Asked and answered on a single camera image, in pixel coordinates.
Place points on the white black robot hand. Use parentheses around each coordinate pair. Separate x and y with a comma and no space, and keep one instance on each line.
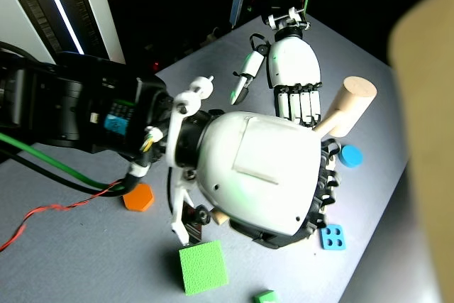
(259,175)
(292,61)

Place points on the blue round disc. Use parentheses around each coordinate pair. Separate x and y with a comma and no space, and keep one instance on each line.
(351,155)

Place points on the blue four-hole square block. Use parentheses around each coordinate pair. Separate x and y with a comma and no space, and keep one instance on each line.
(332,236)

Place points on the orange hexagon block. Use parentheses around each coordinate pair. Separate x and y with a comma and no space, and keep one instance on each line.
(139,197)

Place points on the small green block letter Y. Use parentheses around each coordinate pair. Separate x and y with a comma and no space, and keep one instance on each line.
(264,297)

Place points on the large green foam cube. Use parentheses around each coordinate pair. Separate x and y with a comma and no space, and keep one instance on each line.
(204,267)

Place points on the beige blurred panel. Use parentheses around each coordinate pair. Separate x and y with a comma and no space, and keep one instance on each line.
(429,104)

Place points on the grey table cloth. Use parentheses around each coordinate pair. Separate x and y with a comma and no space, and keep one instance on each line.
(88,264)

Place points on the white black equipment tower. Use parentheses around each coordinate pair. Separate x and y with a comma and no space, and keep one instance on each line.
(97,5)

